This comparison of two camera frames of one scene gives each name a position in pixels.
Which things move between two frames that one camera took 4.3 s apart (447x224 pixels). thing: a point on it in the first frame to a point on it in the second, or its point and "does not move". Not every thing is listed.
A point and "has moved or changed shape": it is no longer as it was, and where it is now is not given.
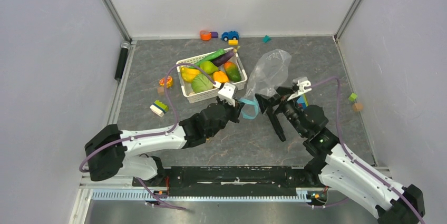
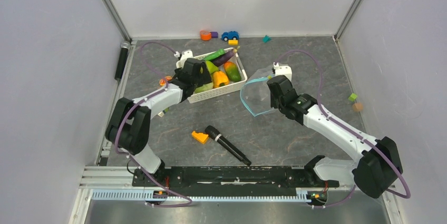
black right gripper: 281,99 to 272,102
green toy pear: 208,67 does not move
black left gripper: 235,110 to 204,77
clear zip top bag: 270,71 has moved or changed shape
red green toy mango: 232,71 does not move
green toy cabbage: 201,83 does not move
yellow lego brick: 233,42 does not move
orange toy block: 205,35 does not move
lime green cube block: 352,97 does not move
